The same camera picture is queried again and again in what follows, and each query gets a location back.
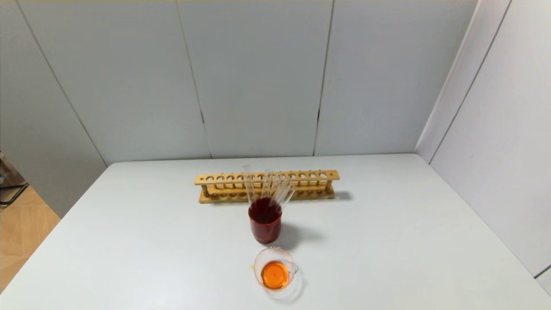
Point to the test tube with red pigment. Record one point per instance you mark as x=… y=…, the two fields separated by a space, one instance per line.
x=249 y=183

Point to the empty glass test tube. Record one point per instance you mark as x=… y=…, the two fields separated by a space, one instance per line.
x=288 y=199
x=284 y=189
x=268 y=183

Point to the wooden test tube rack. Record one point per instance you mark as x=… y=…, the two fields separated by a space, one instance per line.
x=310 y=176

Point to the red plastic cup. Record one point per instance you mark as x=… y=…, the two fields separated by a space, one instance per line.
x=265 y=228

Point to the clear glass beaker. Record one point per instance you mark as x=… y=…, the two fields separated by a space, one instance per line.
x=275 y=273

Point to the dark metal frame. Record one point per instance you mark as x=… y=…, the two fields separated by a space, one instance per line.
x=8 y=181

